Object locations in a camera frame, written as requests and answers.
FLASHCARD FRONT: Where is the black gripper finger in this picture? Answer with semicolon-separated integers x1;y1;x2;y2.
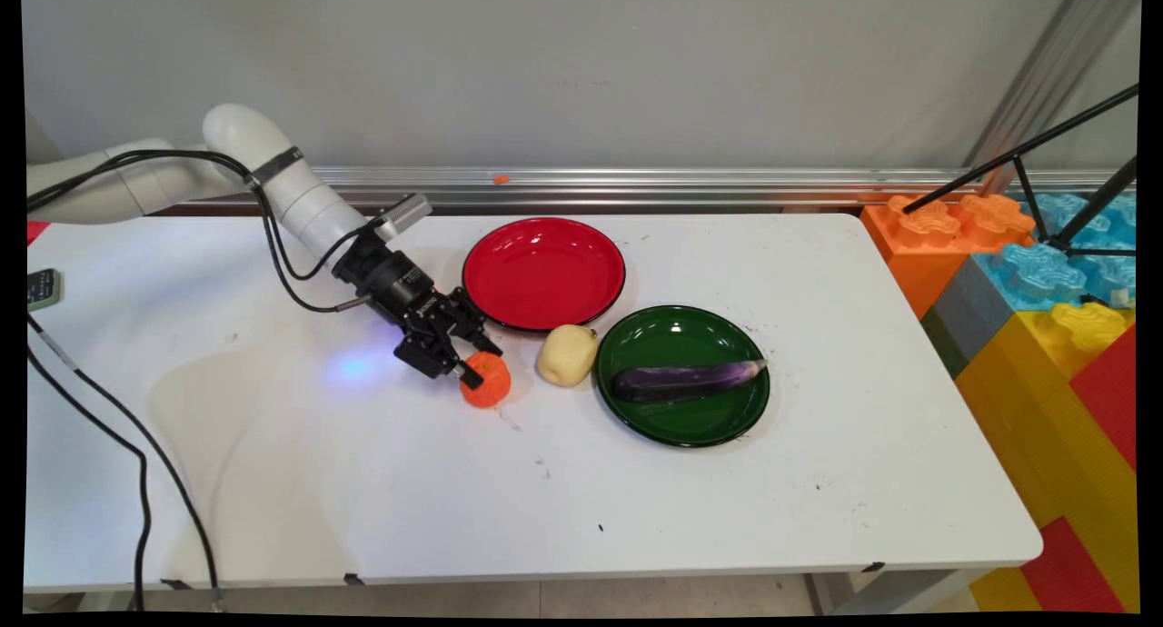
452;286;504;358
432;353;483;393

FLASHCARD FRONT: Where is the black tripod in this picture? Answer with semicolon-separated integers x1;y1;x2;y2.
901;84;1139;261

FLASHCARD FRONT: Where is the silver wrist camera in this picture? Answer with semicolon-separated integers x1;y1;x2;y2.
368;194;434;244

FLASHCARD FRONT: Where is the red plate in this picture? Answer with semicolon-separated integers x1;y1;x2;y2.
462;216;628;333

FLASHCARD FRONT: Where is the pale yellow toy potato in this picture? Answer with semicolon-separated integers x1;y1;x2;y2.
536;324;600;388

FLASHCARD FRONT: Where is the black hanging cable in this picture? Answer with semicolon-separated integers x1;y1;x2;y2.
25;345;152;612
25;313;221;612

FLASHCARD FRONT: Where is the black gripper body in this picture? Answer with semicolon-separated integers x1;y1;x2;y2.
332;231;484;380

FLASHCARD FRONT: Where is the orange giant building block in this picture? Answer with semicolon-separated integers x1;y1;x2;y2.
859;194;1037;321

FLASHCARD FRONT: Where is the dark green plate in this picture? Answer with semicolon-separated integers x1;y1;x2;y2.
595;304;771;449

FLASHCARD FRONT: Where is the orange toy fruit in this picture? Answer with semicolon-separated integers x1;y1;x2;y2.
459;352;512;410

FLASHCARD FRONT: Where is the blue giant building block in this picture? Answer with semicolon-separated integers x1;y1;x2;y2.
972;191;1138;312

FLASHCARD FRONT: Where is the yellow giant building block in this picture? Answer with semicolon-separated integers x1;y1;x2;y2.
954;302;1138;614

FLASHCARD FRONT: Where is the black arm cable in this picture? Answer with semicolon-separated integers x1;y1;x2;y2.
25;149;375;315

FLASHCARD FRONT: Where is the small black device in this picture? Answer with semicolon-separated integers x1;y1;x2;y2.
27;268;65;313

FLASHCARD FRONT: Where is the grey giant building block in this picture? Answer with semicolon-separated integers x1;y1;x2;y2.
919;256;1019;379

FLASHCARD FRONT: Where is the white table leg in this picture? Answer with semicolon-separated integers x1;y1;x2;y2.
804;568;991;615

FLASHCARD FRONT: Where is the purple toy eggplant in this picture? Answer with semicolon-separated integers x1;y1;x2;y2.
611;359;770;404

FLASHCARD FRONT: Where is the aluminium rail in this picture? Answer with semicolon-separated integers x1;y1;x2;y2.
154;165;1137;215

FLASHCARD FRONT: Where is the red giant building block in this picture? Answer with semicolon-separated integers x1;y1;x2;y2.
1069;327;1138;472
1019;516;1128;614

